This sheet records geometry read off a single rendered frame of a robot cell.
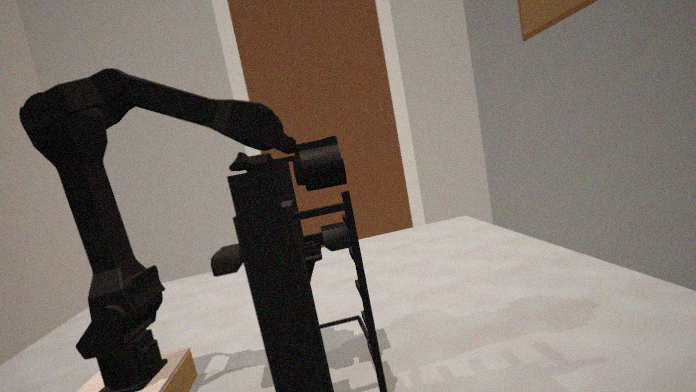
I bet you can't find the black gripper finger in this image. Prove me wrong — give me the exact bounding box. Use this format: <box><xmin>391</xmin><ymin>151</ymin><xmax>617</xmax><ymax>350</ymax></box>
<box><xmin>305</xmin><ymin>249</ymin><xmax>322</xmax><ymax>282</ymax></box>

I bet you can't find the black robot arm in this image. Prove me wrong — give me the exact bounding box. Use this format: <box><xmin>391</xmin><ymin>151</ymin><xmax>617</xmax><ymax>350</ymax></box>
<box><xmin>20</xmin><ymin>68</ymin><xmax>347</xmax><ymax>392</ymax></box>

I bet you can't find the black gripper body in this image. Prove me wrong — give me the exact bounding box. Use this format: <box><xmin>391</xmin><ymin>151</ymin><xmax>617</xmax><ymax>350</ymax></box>
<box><xmin>211</xmin><ymin>194</ymin><xmax>352</xmax><ymax>277</ymax></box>

